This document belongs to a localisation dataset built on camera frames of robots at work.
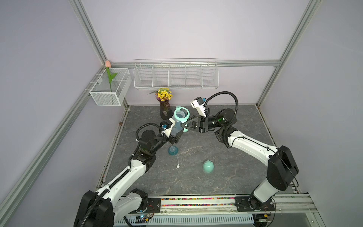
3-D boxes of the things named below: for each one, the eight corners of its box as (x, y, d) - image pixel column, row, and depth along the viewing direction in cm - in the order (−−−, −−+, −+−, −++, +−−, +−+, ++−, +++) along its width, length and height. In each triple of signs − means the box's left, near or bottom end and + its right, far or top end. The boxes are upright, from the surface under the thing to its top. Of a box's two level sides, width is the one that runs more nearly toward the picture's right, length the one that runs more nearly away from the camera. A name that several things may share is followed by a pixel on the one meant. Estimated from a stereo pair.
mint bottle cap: (203, 172, 86) (204, 170, 83) (203, 162, 90) (203, 160, 87) (213, 172, 86) (214, 170, 83) (212, 162, 90) (213, 160, 87)
